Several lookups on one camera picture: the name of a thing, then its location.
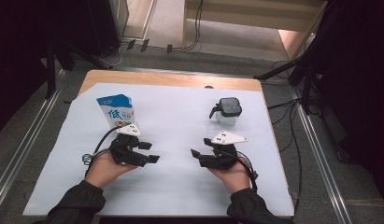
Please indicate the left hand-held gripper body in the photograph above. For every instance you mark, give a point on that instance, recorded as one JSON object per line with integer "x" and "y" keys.
{"x": 125, "y": 149}

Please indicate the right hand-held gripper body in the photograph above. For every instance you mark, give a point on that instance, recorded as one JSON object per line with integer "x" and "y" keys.
{"x": 224, "y": 155}

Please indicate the clear jar with black lid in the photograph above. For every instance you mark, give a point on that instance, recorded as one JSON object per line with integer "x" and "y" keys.
{"x": 230, "y": 107}

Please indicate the blue and white milk carton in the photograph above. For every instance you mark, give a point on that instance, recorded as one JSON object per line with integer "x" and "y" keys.
{"x": 116, "y": 109}

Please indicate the person's right hand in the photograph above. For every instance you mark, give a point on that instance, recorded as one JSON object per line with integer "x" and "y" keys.
{"x": 236, "y": 180}

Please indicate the person's left hand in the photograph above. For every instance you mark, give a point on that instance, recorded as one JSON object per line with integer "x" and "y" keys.
{"x": 102, "y": 171}

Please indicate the white paper sheet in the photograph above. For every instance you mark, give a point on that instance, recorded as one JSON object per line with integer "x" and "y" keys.
{"x": 174, "y": 124}

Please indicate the black metal stand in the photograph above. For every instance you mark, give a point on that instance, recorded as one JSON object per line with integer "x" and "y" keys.
{"x": 51, "y": 71}

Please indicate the black tripod stand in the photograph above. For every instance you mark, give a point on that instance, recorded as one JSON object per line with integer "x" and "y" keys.
{"x": 306, "y": 77}

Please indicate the pale wooden shelf unit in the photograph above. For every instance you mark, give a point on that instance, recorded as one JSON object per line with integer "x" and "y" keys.
{"x": 236, "y": 15}

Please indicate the grey cabinet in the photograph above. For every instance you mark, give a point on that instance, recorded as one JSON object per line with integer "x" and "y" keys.
{"x": 119, "y": 15}

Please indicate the metal floor rail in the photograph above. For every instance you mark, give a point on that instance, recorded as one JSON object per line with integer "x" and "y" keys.
{"x": 320, "y": 161}
{"x": 27, "y": 140}

